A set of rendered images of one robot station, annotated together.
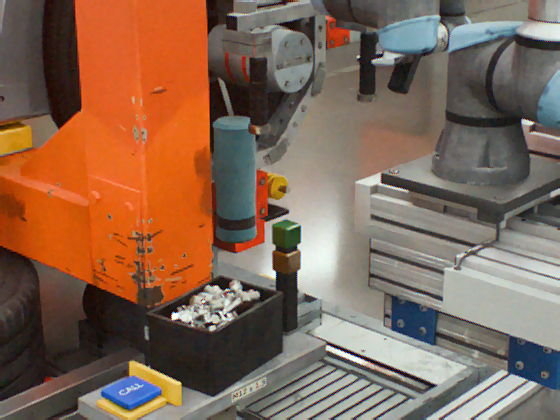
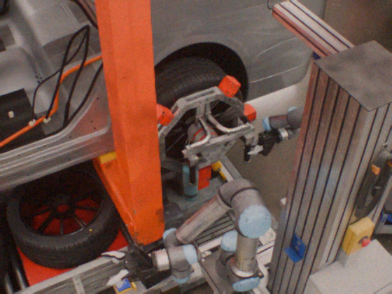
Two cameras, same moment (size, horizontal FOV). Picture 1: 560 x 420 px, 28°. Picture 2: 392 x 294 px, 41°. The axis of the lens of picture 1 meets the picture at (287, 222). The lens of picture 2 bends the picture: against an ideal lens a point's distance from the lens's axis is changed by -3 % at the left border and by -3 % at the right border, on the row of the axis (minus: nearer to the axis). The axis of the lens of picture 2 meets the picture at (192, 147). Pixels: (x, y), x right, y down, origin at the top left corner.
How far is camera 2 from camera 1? 1.75 m
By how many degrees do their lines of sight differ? 30
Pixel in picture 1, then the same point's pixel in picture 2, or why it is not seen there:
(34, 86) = not seen: hidden behind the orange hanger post
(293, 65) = (214, 153)
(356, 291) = (267, 168)
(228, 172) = (185, 183)
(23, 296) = (106, 222)
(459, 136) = (220, 264)
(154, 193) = (139, 223)
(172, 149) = (146, 212)
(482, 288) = not seen: outside the picture
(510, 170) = not seen: hidden behind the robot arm
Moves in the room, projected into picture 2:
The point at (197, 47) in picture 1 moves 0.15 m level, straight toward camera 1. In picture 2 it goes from (156, 186) to (147, 210)
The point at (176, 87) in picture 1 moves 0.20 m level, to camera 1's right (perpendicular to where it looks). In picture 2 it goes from (148, 197) to (186, 208)
